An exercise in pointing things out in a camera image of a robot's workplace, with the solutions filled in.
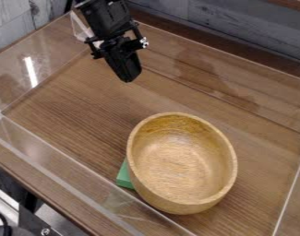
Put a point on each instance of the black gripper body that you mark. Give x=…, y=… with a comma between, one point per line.
x=108, y=19

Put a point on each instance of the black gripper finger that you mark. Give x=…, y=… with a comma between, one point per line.
x=135, y=68
x=118, y=60

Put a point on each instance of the brown wooden oval bowl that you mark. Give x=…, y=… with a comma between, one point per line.
x=181, y=161

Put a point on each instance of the green block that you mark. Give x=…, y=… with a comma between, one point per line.
x=123, y=177

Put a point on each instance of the clear acrylic corner bracket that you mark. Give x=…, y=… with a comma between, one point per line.
x=80, y=31

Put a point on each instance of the clear acrylic tray wall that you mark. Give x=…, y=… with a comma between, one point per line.
x=67, y=114

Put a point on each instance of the black metal bracket with bolt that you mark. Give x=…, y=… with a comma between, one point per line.
x=31, y=223

